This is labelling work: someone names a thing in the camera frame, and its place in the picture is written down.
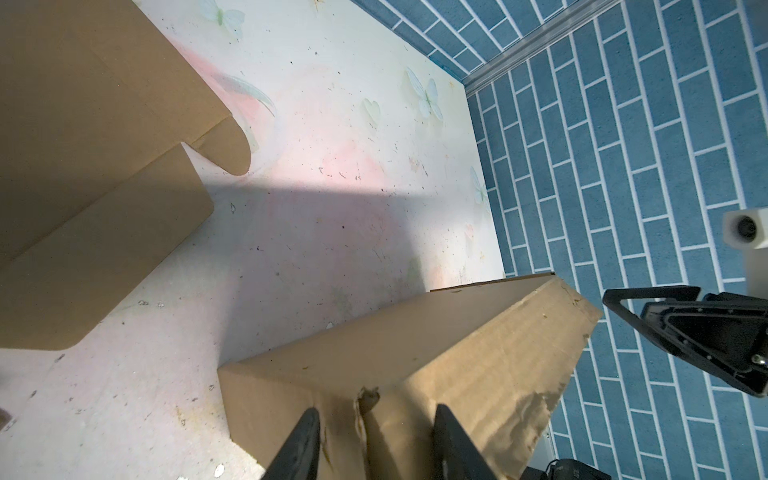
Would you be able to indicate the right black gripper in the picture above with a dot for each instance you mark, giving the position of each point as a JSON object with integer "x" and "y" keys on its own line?
{"x": 723, "y": 334}

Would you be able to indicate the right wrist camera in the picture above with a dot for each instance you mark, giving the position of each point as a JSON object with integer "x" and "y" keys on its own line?
{"x": 746, "y": 231}

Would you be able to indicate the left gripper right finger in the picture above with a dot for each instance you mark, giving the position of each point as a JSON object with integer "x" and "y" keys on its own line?
{"x": 454, "y": 454}

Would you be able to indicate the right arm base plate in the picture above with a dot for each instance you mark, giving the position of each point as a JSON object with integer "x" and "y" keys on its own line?
{"x": 565, "y": 469}

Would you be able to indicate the right aluminium corner post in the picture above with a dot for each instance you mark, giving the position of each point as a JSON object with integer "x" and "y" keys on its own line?
{"x": 554, "y": 29}

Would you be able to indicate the cardboard box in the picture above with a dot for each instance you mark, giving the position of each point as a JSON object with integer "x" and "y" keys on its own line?
{"x": 498, "y": 354}
{"x": 99, "y": 112}

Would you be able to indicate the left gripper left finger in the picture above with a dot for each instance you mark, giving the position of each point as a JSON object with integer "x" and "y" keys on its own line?
{"x": 298, "y": 457}

